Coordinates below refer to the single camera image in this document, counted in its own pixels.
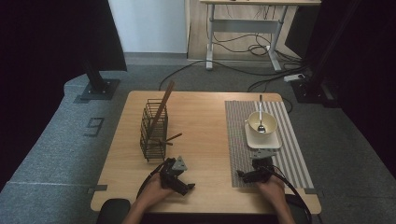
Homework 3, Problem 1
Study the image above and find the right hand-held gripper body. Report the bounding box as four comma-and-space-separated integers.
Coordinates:
248, 147, 277, 185

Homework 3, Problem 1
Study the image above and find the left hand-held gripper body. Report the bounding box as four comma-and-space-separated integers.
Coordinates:
160, 156, 189, 189

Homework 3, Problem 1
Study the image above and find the person's right hand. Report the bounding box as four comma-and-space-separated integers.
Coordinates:
258, 176, 287, 205

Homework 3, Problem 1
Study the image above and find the person's left hand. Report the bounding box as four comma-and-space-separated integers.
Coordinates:
138, 176, 176, 209

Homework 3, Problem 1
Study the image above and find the grey striped placemat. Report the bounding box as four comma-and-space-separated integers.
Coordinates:
224, 100, 315, 189

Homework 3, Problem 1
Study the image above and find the cream square plate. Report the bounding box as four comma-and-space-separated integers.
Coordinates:
244, 121, 283, 150

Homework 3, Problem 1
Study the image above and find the metal spoon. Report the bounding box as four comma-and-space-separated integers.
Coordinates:
257, 94, 267, 134

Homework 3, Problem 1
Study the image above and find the cream ceramic bowl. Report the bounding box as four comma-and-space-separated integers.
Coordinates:
247, 111, 278, 135

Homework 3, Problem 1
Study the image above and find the long brown wooden chopstick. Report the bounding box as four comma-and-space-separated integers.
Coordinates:
148, 80, 176, 133

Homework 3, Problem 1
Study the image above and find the black floor outlet box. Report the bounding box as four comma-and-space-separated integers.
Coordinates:
83, 117, 106, 138

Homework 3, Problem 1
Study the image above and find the black metal stand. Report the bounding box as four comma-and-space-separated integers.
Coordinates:
79, 58, 121, 102
290, 18, 340, 109

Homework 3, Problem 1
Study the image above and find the white power strip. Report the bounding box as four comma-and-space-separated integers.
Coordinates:
283, 73, 306, 83

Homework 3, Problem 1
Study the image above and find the dark curtain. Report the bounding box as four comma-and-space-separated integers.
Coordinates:
284, 0, 396, 180
0, 0, 128, 190

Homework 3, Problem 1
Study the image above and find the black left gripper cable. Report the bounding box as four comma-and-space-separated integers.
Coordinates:
135, 161, 167, 200

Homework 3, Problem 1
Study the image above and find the black wire basket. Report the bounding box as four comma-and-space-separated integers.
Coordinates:
139, 98, 169, 162

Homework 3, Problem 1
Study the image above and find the black floor cable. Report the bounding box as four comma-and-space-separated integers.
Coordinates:
158, 59, 307, 91

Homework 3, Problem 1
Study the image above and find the bundle of black cables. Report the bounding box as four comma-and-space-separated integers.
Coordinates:
205, 4, 304, 71

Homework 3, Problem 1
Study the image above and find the white frame wooden desk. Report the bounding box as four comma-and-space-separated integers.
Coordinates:
199, 0, 322, 72

